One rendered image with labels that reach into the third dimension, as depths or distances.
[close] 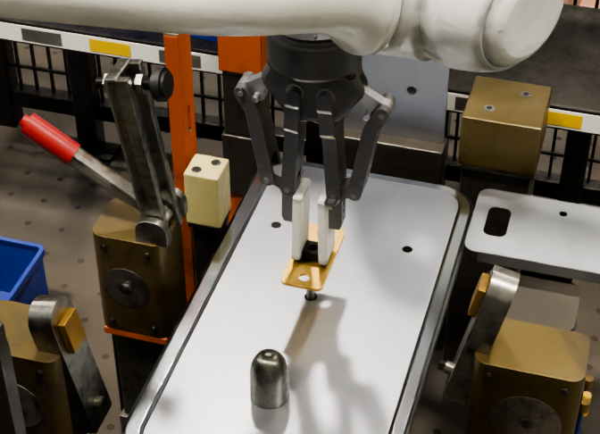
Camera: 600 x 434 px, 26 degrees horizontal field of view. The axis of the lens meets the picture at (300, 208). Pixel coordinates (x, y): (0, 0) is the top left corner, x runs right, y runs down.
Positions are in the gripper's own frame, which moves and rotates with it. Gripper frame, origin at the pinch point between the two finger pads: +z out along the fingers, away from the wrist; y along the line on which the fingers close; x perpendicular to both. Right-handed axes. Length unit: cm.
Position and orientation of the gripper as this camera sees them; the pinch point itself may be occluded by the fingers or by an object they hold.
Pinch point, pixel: (313, 221)
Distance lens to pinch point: 112.4
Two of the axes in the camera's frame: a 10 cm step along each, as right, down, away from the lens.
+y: 9.6, 1.7, -2.2
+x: 2.8, -6.0, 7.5
